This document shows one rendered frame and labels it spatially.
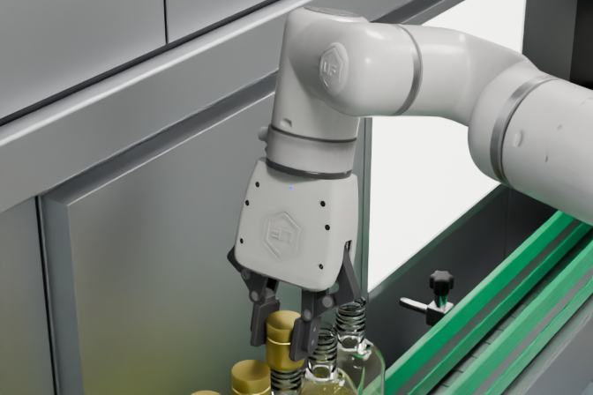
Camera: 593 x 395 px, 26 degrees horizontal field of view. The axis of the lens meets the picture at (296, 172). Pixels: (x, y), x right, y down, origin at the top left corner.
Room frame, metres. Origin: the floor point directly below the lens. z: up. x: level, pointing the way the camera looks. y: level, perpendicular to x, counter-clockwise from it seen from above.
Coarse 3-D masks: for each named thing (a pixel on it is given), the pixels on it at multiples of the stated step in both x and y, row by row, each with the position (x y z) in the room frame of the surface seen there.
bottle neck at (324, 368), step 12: (324, 324) 1.03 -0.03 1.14; (324, 336) 1.01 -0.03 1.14; (336, 336) 1.02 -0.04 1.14; (324, 348) 1.01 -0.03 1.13; (336, 348) 1.02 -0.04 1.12; (312, 360) 1.01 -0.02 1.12; (324, 360) 1.01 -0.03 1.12; (336, 360) 1.02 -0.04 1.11; (312, 372) 1.01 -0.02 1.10; (324, 372) 1.01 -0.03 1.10; (336, 372) 1.02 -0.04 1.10
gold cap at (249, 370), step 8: (248, 360) 0.94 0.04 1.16; (256, 360) 0.94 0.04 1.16; (232, 368) 0.93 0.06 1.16; (240, 368) 0.93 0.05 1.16; (248, 368) 0.93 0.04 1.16; (256, 368) 0.93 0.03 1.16; (264, 368) 0.93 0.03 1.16; (232, 376) 0.92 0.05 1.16; (240, 376) 0.91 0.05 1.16; (248, 376) 0.91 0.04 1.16; (256, 376) 0.91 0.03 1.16; (264, 376) 0.91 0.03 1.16; (232, 384) 0.92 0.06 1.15; (240, 384) 0.91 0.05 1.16; (248, 384) 0.91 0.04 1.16; (256, 384) 0.91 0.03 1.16; (264, 384) 0.91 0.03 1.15; (232, 392) 0.92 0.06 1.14; (240, 392) 0.91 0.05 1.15; (248, 392) 0.91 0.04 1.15; (256, 392) 0.91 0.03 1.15; (264, 392) 0.91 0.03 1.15
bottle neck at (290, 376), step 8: (272, 376) 0.96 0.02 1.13; (280, 376) 0.96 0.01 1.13; (288, 376) 0.96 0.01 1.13; (296, 376) 0.96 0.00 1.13; (272, 384) 0.97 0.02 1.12; (280, 384) 0.96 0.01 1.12; (288, 384) 0.96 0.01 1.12; (296, 384) 0.96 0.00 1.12; (272, 392) 0.97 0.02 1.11; (280, 392) 0.96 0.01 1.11; (288, 392) 0.96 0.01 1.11; (296, 392) 0.96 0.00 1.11
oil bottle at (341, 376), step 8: (304, 376) 1.02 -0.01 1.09; (336, 376) 1.01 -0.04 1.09; (344, 376) 1.02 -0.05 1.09; (304, 384) 1.01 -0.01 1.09; (312, 384) 1.00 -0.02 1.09; (320, 384) 1.00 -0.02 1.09; (328, 384) 1.00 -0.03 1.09; (336, 384) 1.01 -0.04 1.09; (344, 384) 1.01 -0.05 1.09; (352, 384) 1.02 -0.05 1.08; (304, 392) 1.00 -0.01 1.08; (312, 392) 1.00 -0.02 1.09; (320, 392) 1.00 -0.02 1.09; (328, 392) 1.00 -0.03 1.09; (336, 392) 1.00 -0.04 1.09; (344, 392) 1.01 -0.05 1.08; (352, 392) 1.02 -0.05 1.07
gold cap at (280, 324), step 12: (276, 312) 0.98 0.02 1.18; (288, 312) 0.98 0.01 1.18; (276, 324) 0.96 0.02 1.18; (288, 324) 0.96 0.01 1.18; (276, 336) 0.96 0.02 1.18; (288, 336) 0.96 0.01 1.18; (276, 348) 0.96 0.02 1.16; (288, 348) 0.96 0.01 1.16; (276, 360) 0.96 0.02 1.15; (288, 360) 0.96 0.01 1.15
